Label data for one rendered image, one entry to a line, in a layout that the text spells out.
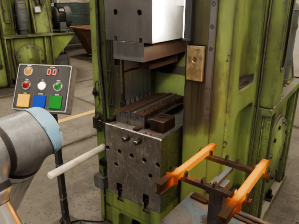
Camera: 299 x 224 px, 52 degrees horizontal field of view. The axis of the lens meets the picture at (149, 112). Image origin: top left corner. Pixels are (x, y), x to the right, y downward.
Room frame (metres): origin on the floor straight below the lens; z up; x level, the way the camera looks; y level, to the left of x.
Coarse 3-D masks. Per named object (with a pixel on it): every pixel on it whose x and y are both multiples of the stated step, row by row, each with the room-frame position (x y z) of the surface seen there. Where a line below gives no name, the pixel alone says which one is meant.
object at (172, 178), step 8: (208, 144) 1.24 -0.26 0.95; (216, 144) 1.24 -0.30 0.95; (200, 152) 1.16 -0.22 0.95; (208, 152) 1.18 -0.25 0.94; (192, 160) 1.10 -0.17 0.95; (200, 160) 1.13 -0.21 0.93; (184, 168) 1.03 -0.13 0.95; (168, 176) 0.96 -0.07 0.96; (176, 176) 0.97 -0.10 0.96; (160, 184) 0.91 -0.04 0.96; (168, 184) 0.95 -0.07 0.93; (176, 184) 0.96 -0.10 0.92; (160, 192) 0.91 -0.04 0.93
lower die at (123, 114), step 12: (156, 96) 1.84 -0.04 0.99; (168, 96) 1.81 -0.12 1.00; (180, 96) 1.83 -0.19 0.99; (120, 108) 1.64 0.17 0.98; (132, 108) 1.61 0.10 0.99; (144, 108) 1.59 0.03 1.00; (156, 108) 1.61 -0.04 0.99; (180, 108) 1.82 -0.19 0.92; (120, 120) 1.60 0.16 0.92; (132, 120) 1.55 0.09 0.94; (144, 120) 1.50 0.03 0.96
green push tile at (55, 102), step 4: (52, 96) 1.69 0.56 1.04; (56, 96) 1.68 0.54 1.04; (60, 96) 1.68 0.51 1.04; (52, 100) 1.67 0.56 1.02; (56, 100) 1.67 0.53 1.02; (60, 100) 1.67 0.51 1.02; (52, 104) 1.66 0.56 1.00; (56, 104) 1.66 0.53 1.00; (60, 104) 1.65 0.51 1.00; (52, 108) 1.65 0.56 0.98; (56, 108) 1.65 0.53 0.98; (60, 108) 1.64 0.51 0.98
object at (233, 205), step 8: (264, 160) 1.10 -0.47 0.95; (256, 168) 1.03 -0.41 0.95; (264, 168) 1.05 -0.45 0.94; (248, 176) 0.98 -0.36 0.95; (256, 176) 0.98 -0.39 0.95; (248, 184) 0.92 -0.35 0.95; (240, 192) 0.88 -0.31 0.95; (248, 192) 0.90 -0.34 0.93; (232, 200) 0.82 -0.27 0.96; (240, 200) 0.83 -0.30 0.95; (224, 208) 0.79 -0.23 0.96; (232, 208) 0.79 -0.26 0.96; (240, 208) 0.81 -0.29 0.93; (224, 216) 0.75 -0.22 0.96; (232, 216) 0.78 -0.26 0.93
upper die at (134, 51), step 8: (176, 40) 1.76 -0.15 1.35; (120, 48) 1.59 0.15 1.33; (128, 48) 1.56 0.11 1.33; (136, 48) 1.53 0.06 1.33; (144, 48) 1.51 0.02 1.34; (152, 48) 1.56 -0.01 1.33; (160, 48) 1.62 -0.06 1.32; (168, 48) 1.69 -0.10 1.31; (176, 48) 1.76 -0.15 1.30; (184, 48) 1.84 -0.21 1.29; (120, 56) 1.59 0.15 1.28; (128, 56) 1.56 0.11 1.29; (136, 56) 1.53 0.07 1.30; (144, 56) 1.51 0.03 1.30; (152, 56) 1.56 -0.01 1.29; (160, 56) 1.62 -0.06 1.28
